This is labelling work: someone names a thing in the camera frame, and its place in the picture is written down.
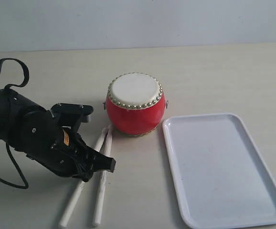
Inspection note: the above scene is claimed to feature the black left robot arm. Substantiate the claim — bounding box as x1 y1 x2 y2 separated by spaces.
0 89 116 182

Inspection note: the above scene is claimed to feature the white plastic tray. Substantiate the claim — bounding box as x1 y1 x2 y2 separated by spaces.
162 113 276 229

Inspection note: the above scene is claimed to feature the small red drum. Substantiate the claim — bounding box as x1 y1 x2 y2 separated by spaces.
104 72 168 136

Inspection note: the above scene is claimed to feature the white drumstick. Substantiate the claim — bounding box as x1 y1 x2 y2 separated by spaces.
93 125 113 227
58 127 108 227

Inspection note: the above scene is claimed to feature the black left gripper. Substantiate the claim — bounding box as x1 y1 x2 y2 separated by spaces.
9 106 116 182

